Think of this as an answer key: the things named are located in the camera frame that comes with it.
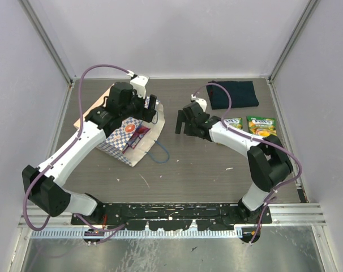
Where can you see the green Fox's candy packet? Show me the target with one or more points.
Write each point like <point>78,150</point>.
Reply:
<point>261,126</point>

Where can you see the aluminium frame post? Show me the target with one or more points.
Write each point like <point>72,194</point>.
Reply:
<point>46,40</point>
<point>297,31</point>

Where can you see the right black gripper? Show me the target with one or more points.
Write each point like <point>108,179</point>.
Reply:
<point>187,131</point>

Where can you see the green snack packet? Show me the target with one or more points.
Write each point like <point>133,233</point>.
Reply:
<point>234,122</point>

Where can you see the blue checkered paper bag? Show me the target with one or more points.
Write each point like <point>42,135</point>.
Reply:
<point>116,144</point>

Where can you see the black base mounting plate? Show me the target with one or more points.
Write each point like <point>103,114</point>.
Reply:
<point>172,217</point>

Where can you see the right aluminium frame post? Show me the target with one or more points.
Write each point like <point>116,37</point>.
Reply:
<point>297,31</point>

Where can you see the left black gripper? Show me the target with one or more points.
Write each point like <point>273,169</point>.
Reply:
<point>145,114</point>

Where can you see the folded navy cloth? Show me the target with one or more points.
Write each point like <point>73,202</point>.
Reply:
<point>242,94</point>

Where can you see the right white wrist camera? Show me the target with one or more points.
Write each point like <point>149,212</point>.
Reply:
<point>202,102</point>

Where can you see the purple snack packet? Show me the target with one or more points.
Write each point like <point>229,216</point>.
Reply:
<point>139,133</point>

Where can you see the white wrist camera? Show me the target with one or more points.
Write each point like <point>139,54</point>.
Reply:
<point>202,102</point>
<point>139,83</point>

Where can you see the left aluminium frame post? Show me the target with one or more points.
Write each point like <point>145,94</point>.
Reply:
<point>46,40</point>

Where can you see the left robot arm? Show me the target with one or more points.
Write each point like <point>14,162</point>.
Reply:
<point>44,184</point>

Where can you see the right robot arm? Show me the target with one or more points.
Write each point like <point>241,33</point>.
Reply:
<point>268,162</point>

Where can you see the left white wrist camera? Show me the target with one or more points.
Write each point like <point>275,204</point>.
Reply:
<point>139,83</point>

